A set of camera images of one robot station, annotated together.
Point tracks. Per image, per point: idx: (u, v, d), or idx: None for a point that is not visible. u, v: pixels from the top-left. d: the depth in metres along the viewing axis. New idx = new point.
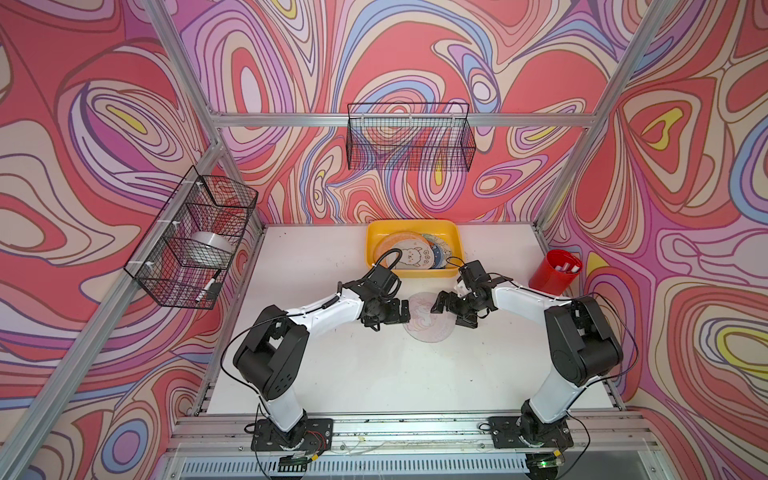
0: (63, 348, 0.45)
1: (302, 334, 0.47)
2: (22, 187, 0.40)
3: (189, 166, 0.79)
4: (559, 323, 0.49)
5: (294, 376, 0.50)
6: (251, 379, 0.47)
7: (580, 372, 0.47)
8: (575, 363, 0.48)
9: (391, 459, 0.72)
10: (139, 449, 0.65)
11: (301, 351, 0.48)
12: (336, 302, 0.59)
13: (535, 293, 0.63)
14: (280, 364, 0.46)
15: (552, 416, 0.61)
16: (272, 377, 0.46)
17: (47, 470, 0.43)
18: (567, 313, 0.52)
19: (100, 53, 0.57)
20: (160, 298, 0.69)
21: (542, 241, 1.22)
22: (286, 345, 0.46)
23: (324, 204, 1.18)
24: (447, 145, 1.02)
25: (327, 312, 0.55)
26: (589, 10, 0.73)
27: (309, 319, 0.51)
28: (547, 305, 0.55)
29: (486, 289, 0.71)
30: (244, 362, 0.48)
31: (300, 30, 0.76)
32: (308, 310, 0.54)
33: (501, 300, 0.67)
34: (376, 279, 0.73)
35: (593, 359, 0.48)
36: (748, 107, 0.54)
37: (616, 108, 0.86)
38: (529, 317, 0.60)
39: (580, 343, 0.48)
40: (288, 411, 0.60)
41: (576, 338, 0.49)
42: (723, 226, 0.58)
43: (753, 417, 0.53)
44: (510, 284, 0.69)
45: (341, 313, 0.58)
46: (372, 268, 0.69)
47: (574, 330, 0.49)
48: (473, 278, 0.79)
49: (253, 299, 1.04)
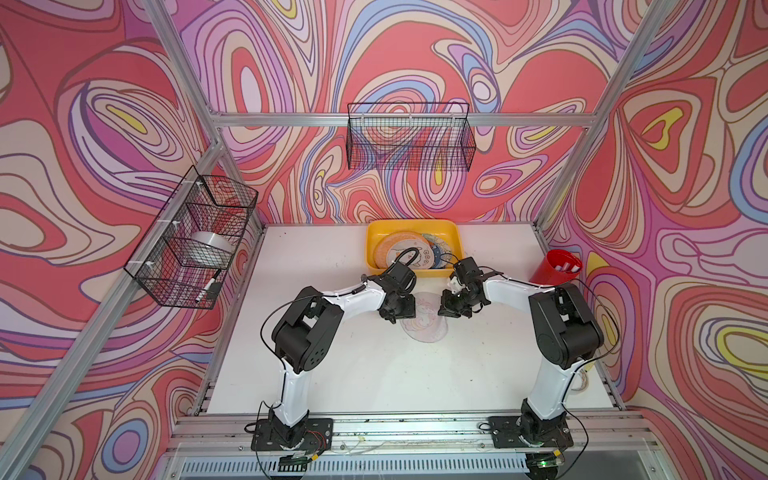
0: (63, 348, 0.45)
1: (338, 311, 0.53)
2: (23, 187, 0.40)
3: (189, 166, 0.79)
4: (541, 306, 0.52)
5: (325, 353, 0.55)
6: (287, 351, 0.53)
7: (562, 354, 0.50)
8: (557, 345, 0.50)
9: (391, 459, 0.72)
10: (139, 448, 0.65)
11: (333, 329, 0.52)
12: (366, 289, 0.66)
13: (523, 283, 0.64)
14: (317, 338, 0.51)
15: (551, 412, 0.62)
16: (308, 351, 0.51)
17: (47, 471, 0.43)
18: (550, 298, 0.56)
19: (101, 53, 0.58)
20: (160, 298, 0.69)
21: (543, 241, 1.22)
22: (323, 322, 0.52)
23: (324, 204, 1.18)
24: (447, 144, 1.02)
25: (357, 296, 0.62)
26: (589, 10, 0.73)
27: (342, 300, 0.57)
28: (532, 293, 0.58)
29: (479, 283, 0.73)
30: (282, 334, 0.53)
31: (300, 29, 0.76)
32: (340, 292, 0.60)
33: (491, 292, 0.70)
34: (395, 274, 0.78)
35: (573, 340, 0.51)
36: (748, 106, 0.54)
37: (616, 108, 0.86)
38: (519, 307, 0.62)
39: (562, 326, 0.51)
40: (296, 403, 0.61)
41: (558, 322, 0.52)
42: (723, 226, 0.58)
43: (754, 417, 0.53)
44: (499, 275, 0.74)
45: (368, 300, 0.64)
46: (392, 263, 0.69)
47: (557, 314, 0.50)
48: (465, 273, 0.83)
49: (253, 299, 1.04)
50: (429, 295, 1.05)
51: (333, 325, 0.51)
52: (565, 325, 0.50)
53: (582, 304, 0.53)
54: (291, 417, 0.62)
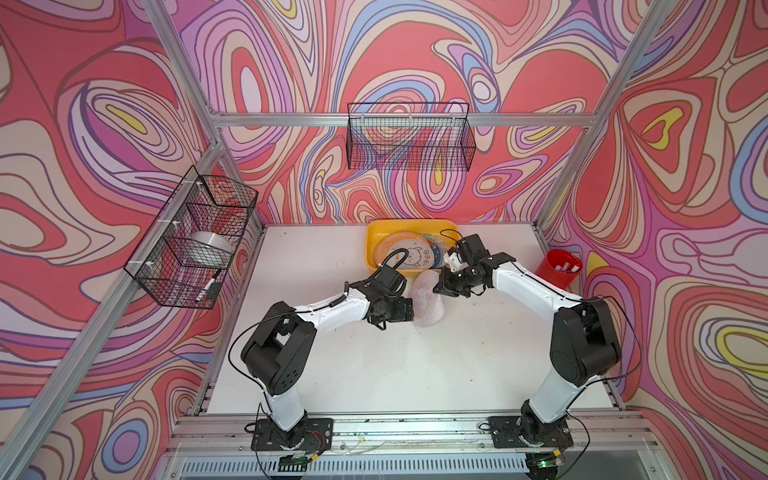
0: (63, 348, 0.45)
1: (310, 331, 0.48)
2: (23, 187, 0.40)
3: (189, 166, 0.79)
4: (568, 327, 0.47)
5: (299, 373, 0.50)
6: (258, 374, 0.48)
7: (580, 373, 0.47)
8: (577, 364, 0.47)
9: (391, 459, 0.72)
10: (139, 448, 0.65)
11: (308, 347, 0.48)
12: (345, 300, 0.61)
13: (542, 284, 0.57)
14: (286, 360, 0.47)
15: (553, 414, 0.61)
16: (278, 373, 0.46)
17: (47, 471, 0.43)
18: (576, 316, 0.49)
19: (101, 53, 0.58)
20: (160, 298, 0.69)
21: (543, 241, 1.22)
22: (294, 340, 0.47)
23: (324, 204, 1.18)
24: (447, 144, 1.02)
25: (335, 309, 0.57)
26: (589, 10, 0.73)
27: (317, 315, 0.53)
28: (556, 305, 0.51)
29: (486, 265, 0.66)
30: (251, 356, 0.49)
31: (300, 29, 0.76)
32: (316, 307, 0.55)
33: (502, 283, 0.63)
34: (382, 279, 0.73)
35: (597, 361, 0.48)
36: (748, 107, 0.54)
37: (616, 108, 0.86)
38: (532, 307, 0.57)
39: (585, 346, 0.47)
40: (290, 409, 0.60)
41: (583, 342, 0.47)
42: (723, 226, 0.58)
43: (753, 417, 0.53)
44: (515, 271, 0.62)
45: (349, 311, 0.59)
46: (380, 267, 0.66)
47: (580, 333, 0.47)
48: (471, 253, 0.74)
49: (253, 299, 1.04)
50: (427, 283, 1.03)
51: (310, 341, 0.48)
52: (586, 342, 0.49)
53: (609, 324, 0.48)
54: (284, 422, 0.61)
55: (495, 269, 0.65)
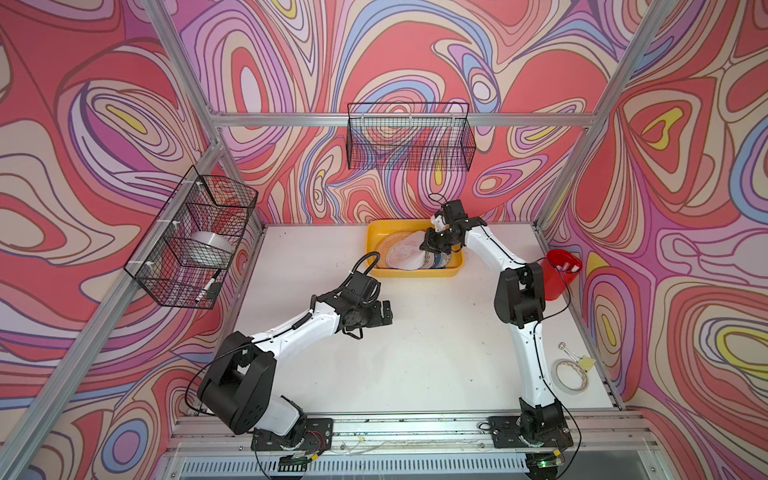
0: (63, 348, 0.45)
1: (269, 363, 0.44)
2: (22, 186, 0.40)
3: (189, 166, 0.79)
4: (508, 283, 0.62)
5: (264, 406, 0.47)
6: (217, 412, 0.44)
7: (510, 315, 0.64)
8: (509, 308, 0.64)
9: (391, 459, 0.72)
10: (139, 448, 0.65)
11: (270, 378, 0.44)
12: (309, 320, 0.56)
13: (499, 246, 0.71)
14: (245, 396, 0.43)
15: (540, 396, 0.66)
16: (240, 409, 0.42)
17: (47, 470, 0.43)
18: (515, 276, 0.63)
19: (100, 53, 0.57)
20: (160, 298, 0.69)
21: (543, 241, 1.22)
22: (251, 374, 0.43)
23: (324, 204, 1.18)
24: (447, 144, 1.02)
25: (297, 334, 0.52)
26: (589, 10, 0.73)
27: (278, 344, 0.48)
28: (504, 266, 0.66)
29: (461, 226, 0.80)
30: (207, 394, 0.45)
31: (300, 29, 0.76)
32: (276, 334, 0.50)
33: (472, 242, 0.77)
34: (354, 287, 0.69)
35: (524, 306, 0.64)
36: (747, 107, 0.54)
37: (616, 108, 0.86)
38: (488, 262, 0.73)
39: (517, 296, 0.63)
40: (282, 417, 0.59)
41: (515, 295, 0.63)
42: (724, 225, 0.58)
43: (753, 416, 0.53)
44: (481, 231, 0.77)
45: (315, 330, 0.55)
46: (351, 275, 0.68)
47: (516, 289, 0.63)
48: (451, 215, 0.88)
49: (253, 299, 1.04)
50: (414, 243, 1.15)
51: (272, 372, 0.44)
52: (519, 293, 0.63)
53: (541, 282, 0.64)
54: (276, 427, 0.59)
55: (467, 230, 0.78)
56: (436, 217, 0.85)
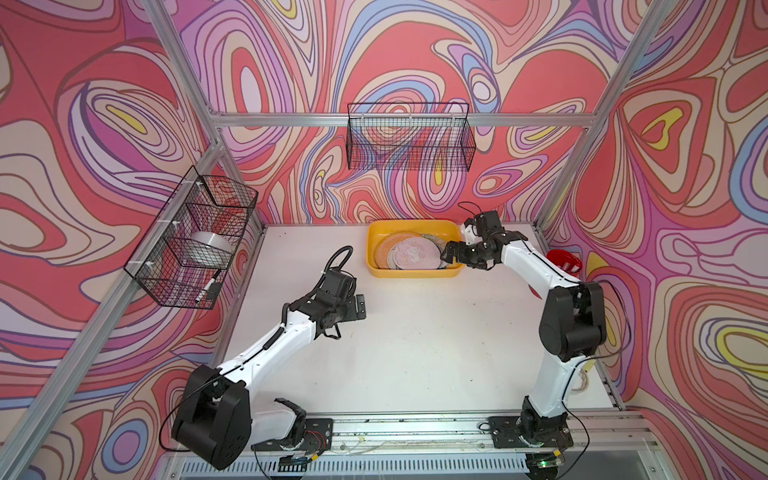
0: (63, 348, 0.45)
1: (242, 393, 0.41)
2: (22, 187, 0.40)
3: (189, 166, 0.79)
4: (558, 303, 0.50)
5: (247, 435, 0.45)
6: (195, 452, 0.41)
7: (562, 347, 0.51)
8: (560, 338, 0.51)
9: (391, 459, 0.72)
10: (139, 449, 0.65)
11: (247, 406, 0.42)
12: (282, 336, 0.52)
13: (544, 262, 0.60)
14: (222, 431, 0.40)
15: (549, 410, 0.62)
16: (219, 445, 0.40)
17: (47, 470, 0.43)
18: (568, 295, 0.51)
19: (100, 53, 0.57)
20: (160, 298, 0.69)
21: (542, 241, 1.22)
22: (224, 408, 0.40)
23: (324, 204, 1.18)
24: (447, 144, 1.02)
25: (270, 354, 0.49)
26: (589, 10, 0.73)
27: (249, 371, 0.45)
28: (553, 285, 0.54)
29: (497, 240, 0.70)
30: (184, 434, 0.42)
31: (300, 29, 0.76)
32: (246, 359, 0.47)
33: (510, 259, 0.67)
34: (329, 287, 0.66)
35: (580, 337, 0.52)
36: (747, 107, 0.54)
37: (616, 108, 0.86)
38: (532, 282, 0.61)
39: (571, 323, 0.51)
40: (278, 421, 0.59)
41: (568, 320, 0.51)
42: (724, 225, 0.58)
43: (753, 417, 0.53)
44: (522, 246, 0.66)
45: (290, 345, 0.53)
46: (324, 276, 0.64)
47: (570, 312, 0.51)
48: (485, 228, 0.78)
49: (253, 299, 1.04)
50: (420, 245, 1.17)
51: (247, 401, 0.42)
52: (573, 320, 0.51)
53: (600, 306, 0.52)
54: (274, 433, 0.59)
55: (505, 245, 0.68)
56: (466, 227, 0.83)
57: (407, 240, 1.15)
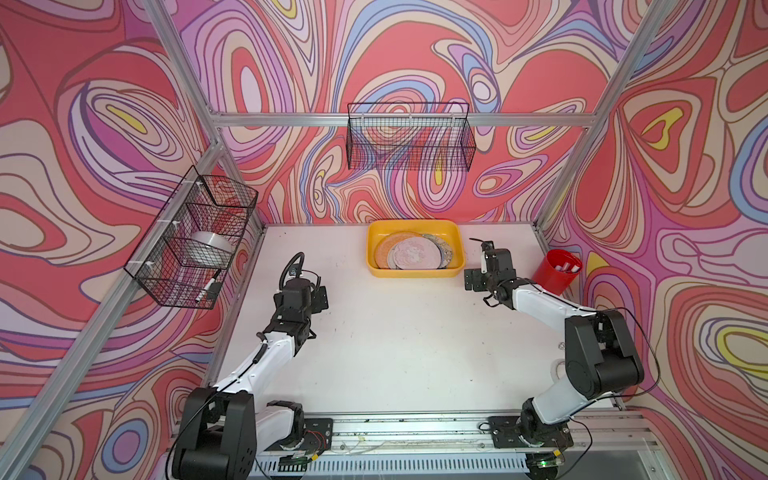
0: (63, 348, 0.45)
1: (246, 400, 0.43)
2: (22, 186, 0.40)
3: (189, 166, 0.79)
4: (580, 334, 0.47)
5: (255, 448, 0.45)
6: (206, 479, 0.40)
7: (593, 385, 0.46)
8: (590, 374, 0.46)
9: (391, 459, 0.72)
10: (139, 449, 0.65)
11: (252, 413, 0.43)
12: (267, 351, 0.55)
13: (557, 299, 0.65)
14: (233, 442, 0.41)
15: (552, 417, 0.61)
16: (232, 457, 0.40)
17: (47, 470, 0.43)
18: (589, 325, 0.48)
19: (100, 53, 0.57)
20: (160, 298, 0.69)
21: (542, 241, 1.22)
22: (231, 419, 0.41)
23: (324, 204, 1.18)
24: (447, 144, 1.02)
25: (261, 365, 0.51)
26: (589, 10, 0.73)
27: (247, 380, 0.47)
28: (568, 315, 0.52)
29: (508, 290, 0.69)
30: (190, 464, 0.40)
31: (300, 29, 0.76)
32: (241, 373, 0.49)
33: (522, 303, 0.65)
34: (291, 302, 0.66)
35: (614, 376, 0.46)
36: (747, 107, 0.54)
37: (616, 108, 0.86)
38: (549, 322, 0.57)
39: (599, 357, 0.46)
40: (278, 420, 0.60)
41: (595, 352, 0.47)
42: (724, 225, 0.58)
43: (753, 417, 0.53)
44: (532, 288, 0.66)
45: (276, 359, 0.55)
46: (282, 294, 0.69)
47: (595, 344, 0.47)
48: (498, 271, 0.75)
49: (253, 299, 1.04)
50: (420, 245, 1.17)
51: (252, 407, 0.43)
52: (602, 355, 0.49)
53: (626, 337, 0.48)
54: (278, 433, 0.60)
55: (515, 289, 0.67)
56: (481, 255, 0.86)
57: (407, 240, 1.15)
